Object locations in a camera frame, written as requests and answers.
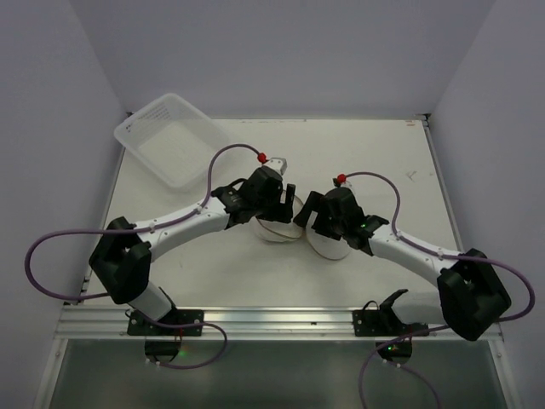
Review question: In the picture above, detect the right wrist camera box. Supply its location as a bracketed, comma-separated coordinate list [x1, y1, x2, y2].
[333, 174, 354, 193]

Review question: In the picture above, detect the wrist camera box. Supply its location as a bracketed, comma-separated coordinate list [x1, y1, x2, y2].
[333, 174, 354, 193]
[263, 158, 288, 176]

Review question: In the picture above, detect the aluminium mounting rail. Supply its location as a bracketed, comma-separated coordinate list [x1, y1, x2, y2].
[54, 304, 503, 342]

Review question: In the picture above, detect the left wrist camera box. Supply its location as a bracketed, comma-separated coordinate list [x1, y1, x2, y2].
[263, 158, 288, 176]

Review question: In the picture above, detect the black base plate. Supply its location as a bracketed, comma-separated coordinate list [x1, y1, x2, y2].
[127, 308, 204, 337]
[352, 309, 428, 337]

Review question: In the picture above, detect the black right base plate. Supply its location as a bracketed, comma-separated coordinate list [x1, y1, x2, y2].
[352, 309, 428, 337]

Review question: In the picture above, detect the white plastic basket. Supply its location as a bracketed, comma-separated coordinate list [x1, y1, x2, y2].
[114, 93, 231, 192]

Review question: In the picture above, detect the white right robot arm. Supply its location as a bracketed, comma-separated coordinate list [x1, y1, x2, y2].
[293, 187, 512, 341]

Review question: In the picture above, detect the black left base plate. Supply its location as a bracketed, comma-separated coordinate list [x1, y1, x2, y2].
[127, 308, 204, 337]

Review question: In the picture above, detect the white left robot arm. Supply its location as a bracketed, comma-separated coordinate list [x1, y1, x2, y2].
[89, 158, 295, 323]

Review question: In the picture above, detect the round white mesh laundry bag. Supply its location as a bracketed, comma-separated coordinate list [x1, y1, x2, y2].
[250, 213, 352, 262]

